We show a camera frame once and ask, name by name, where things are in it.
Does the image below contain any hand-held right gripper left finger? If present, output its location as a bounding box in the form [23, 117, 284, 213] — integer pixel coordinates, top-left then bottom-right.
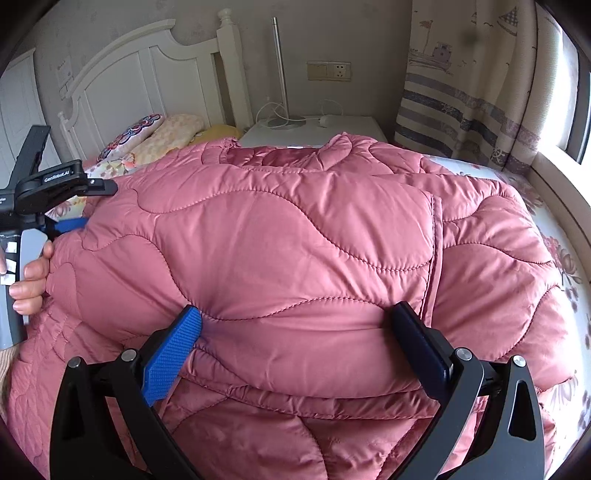
[48, 305, 204, 480]

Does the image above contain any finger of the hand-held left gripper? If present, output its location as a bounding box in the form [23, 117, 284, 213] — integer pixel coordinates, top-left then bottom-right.
[83, 178, 119, 196]
[44, 216, 89, 241]

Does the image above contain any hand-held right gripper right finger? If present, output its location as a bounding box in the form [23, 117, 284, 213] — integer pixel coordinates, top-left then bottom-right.
[390, 301, 546, 480]

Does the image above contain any pink quilted jacket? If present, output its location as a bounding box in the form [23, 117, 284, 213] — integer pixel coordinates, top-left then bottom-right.
[7, 133, 573, 480]

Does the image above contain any person's left hand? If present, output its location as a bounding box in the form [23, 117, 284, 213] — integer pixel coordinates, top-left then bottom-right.
[9, 240, 54, 317]

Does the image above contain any embroidered patterned pillow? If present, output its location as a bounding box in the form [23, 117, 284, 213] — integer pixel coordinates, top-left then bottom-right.
[97, 113, 166, 162]

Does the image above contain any white door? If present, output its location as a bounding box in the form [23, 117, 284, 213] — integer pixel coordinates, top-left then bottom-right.
[0, 46, 61, 185]

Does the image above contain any pale floral pillow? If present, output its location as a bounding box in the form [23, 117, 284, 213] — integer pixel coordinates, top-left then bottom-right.
[131, 114, 206, 167]

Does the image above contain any white wooden headboard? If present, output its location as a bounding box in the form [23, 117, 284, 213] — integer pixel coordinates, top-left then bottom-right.
[58, 8, 252, 162]

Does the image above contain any yellow pillow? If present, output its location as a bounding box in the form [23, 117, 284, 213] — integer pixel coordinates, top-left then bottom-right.
[194, 124, 243, 144]

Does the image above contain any floral bedsheet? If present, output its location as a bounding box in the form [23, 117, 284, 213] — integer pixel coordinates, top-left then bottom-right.
[46, 154, 591, 455]

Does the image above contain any white nightstand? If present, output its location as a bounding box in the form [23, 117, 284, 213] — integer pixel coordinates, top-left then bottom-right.
[240, 115, 389, 149]

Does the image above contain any beige windowsill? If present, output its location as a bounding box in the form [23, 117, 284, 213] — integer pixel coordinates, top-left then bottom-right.
[526, 151, 591, 278]

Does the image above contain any silver desk lamp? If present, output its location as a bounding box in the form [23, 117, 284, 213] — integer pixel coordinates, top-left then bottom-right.
[256, 17, 308, 128]

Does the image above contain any ship print curtain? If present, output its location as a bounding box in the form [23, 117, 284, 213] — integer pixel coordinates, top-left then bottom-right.
[392, 0, 561, 176]

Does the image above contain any window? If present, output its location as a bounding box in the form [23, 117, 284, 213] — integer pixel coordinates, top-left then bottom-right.
[536, 28, 591, 163]

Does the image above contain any white cable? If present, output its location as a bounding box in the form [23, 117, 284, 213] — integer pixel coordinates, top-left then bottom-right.
[254, 99, 342, 126]

